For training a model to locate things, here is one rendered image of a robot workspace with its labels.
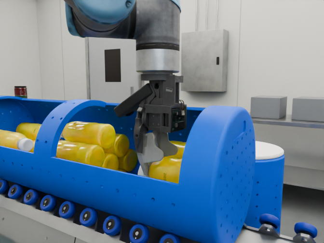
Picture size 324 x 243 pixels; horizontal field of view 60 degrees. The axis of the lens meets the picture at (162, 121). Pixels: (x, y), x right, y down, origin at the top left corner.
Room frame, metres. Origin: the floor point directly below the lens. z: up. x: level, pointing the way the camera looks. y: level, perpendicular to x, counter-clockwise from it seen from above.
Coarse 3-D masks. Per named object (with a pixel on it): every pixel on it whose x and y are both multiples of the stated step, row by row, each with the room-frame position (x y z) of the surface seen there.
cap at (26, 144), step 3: (24, 138) 0.84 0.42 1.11; (21, 141) 0.83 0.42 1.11; (24, 141) 0.82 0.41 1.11; (27, 141) 0.83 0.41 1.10; (30, 141) 0.84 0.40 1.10; (21, 144) 0.82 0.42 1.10; (24, 144) 0.82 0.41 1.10; (27, 144) 0.83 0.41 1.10; (30, 144) 0.84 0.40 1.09; (21, 147) 0.82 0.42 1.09; (24, 147) 0.82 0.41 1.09; (27, 147) 0.83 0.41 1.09; (30, 147) 0.84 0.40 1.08; (24, 150) 0.82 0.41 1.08; (27, 150) 0.83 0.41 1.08
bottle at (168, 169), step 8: (168, 160) 0.56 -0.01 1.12; (176, 160) 0.56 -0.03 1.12; (152, 168) 0.57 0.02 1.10; (160, 168) 0.55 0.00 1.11; (168, 168) 0.54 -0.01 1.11; (176, 168) 0.54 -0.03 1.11; (152, 176) 0.56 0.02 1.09; (160, 176) 0.55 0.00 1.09; (168, 176) 0.54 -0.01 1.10; (176, 176) 0.53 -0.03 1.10
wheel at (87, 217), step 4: (88, 208) 0.64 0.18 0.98; (92, 208) 0.64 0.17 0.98; (84, 212) 0.64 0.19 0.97; (88, 212) 0.63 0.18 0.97; (92, 212) 0.63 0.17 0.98; (96, 212) 0.64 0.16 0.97; (80, 216) 0.63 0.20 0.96; (84, 216) 0.63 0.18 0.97; (88, 216) 0.63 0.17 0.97; (92, 216) 0.62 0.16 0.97; (96, 216) 0.63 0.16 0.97; (80, 220) 0.63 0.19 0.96; (84, 220) 0.62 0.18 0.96; (88, 220) 0.62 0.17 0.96; (92, 220) 0.62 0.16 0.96; (84, 224) 0.62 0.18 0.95; (88, 224) 0.61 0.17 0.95; (92, 224) 0.62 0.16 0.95
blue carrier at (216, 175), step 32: (0, 96) 0.96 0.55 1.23; (0, 128) 1.00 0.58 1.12; (128, 128) 0.86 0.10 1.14; (192, 128) 0.50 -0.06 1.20; (224, 128) 0.48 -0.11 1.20; (0, 160) 0.75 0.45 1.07; (32, 160) 0.68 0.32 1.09; (64, 160) 0.62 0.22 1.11; (192, 160) 0.46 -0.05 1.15; (224, 160) 0.47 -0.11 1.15; (64, 192) 0.65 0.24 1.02; (96, 192) 0.57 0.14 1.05; (128, 192) 0.52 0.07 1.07; (160, 192) 0.48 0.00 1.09; (192, 192) 0.45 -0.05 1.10; (224, 192) 0.47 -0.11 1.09; (160, 224) 0.51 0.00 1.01; (192, 224) 0.46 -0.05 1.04; (224, 224) 0.48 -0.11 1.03
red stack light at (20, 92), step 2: (14, 88) 1.51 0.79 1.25; (16, 88) 1.51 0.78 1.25; (18, 88) 1.51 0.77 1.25; (20, 88) 1.51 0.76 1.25; (22, 88) 1.52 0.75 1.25; (24, 88) 1.52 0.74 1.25; (26, 88) 1.54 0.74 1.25; (14, 90) 1.51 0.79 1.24; (16, 90) 1.51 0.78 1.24; (18, 90) 1.51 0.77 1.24; (20, 90) 1.51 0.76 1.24; (22, 90) 1.52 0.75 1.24; (24, 90) 1.52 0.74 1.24; (26, 90) 1.54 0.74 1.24; (14, 92) 1.52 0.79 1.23; (16, 92) 1.51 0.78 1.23; (18, 92) 1.51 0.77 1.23; (20, 92) 1.51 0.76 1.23; (22, 92) 1.52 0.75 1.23; (24, 92) 1.52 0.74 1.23; (26, 92) 1.54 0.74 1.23; (14, 94) 1.52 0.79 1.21; (16, 94) 1.51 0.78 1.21; (18, 94) 1.51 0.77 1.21; (20, 94) 1.51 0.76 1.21; (22, 94) 1.52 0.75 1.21; (24, 94) 1.52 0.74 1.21; (26, 94) 1.53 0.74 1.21
